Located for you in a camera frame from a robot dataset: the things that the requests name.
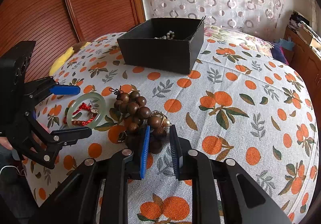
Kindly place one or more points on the brown wooden wardrobe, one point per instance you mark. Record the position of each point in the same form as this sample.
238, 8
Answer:
55, 25

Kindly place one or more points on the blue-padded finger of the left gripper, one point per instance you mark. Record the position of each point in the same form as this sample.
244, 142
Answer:
65, 90

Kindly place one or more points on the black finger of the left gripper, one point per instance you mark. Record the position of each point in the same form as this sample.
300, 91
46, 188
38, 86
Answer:
69, 136

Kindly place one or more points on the gold pearl chain jewelry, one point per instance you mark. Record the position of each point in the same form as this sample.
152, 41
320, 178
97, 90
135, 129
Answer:
159, 119

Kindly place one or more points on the pale green jade bangle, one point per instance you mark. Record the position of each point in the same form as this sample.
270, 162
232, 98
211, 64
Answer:
86, 111

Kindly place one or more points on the blue purple blanket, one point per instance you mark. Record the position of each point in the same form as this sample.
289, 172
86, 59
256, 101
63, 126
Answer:
278, 54

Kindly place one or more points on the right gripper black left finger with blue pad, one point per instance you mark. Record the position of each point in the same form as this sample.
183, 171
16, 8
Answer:
97, 185

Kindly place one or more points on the black square jewelry box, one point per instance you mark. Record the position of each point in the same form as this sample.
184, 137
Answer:
168, 44

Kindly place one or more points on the orange print white bedsheet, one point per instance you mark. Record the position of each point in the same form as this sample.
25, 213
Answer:
235, 103

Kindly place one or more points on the person's left hand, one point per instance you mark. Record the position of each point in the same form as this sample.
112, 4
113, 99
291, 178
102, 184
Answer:
5, 143

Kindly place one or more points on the clutter pile on dresser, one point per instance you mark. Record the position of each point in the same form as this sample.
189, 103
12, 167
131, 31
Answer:
298, 28

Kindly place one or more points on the yellow plush toy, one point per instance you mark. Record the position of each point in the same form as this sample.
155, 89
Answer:
61, 60

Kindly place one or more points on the floral quilt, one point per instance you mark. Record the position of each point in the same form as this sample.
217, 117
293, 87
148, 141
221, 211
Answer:
227, 37

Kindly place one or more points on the brown wooden dresser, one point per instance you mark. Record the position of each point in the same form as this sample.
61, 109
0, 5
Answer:
307, 63

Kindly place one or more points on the right gripper black right finger ribbed pad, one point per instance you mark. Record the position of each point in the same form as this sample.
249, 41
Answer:
222, 192

